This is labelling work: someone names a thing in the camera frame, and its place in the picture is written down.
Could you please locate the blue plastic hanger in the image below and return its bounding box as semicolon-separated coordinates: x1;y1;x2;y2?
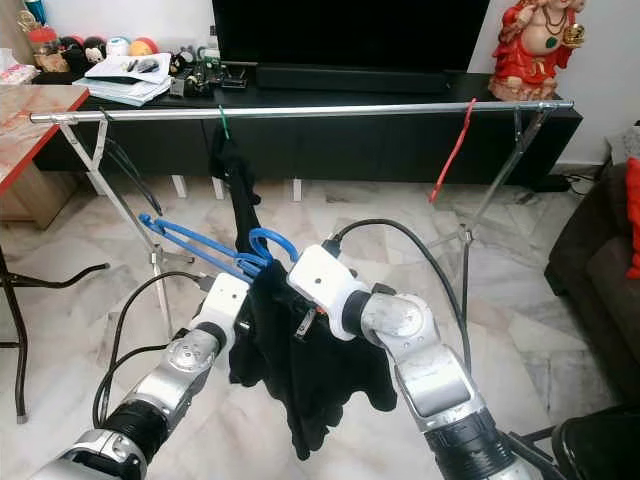
138;212;301;281

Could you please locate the red plastic hanger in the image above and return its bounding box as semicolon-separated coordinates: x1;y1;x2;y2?
428;97;479;204

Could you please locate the black television console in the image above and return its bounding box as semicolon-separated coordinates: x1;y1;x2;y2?
35;72;583;189

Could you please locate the silver metal clothes rack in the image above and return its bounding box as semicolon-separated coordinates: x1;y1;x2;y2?
30;100;576;366

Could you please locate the black soundbar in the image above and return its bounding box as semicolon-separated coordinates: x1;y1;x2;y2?
255;65;451;94

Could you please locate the black flat screen television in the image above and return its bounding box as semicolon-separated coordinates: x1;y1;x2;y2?
212;0;491;73

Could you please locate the dark sofa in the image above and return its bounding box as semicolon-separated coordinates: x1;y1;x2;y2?
545;160;640;406

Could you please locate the white paper stack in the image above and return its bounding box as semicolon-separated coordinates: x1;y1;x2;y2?
82;52;173;106

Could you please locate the yellow red ball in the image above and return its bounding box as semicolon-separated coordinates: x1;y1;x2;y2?
128;37;159;57

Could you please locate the marble pattern table red edge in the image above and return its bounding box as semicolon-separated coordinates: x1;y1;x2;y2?
0;85;111;423

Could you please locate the red cushion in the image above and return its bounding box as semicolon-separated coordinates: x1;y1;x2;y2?
626;185;640;281

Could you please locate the red buddha statue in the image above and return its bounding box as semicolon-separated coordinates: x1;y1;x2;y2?
490;0;589;101

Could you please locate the black plush toy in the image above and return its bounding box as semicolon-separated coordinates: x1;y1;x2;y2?
58;35;106;73

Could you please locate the pink tissue pack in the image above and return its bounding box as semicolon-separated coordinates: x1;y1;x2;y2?
0;60;39;86

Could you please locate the jar with red lid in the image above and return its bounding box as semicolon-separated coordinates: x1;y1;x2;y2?
28;27;59;73

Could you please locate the blue gold trophy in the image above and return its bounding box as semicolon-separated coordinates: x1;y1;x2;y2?
20;0;49;29

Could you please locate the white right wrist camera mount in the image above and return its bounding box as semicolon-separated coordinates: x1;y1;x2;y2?
288;243;369;341

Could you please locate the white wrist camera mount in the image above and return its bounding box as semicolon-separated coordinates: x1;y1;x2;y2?
288;243;369;341
192;272;251;341

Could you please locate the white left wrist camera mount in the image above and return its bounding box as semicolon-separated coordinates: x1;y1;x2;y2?
192;272;251;341

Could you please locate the black wire hanger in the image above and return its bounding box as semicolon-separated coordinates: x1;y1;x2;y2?
100;135;161;216

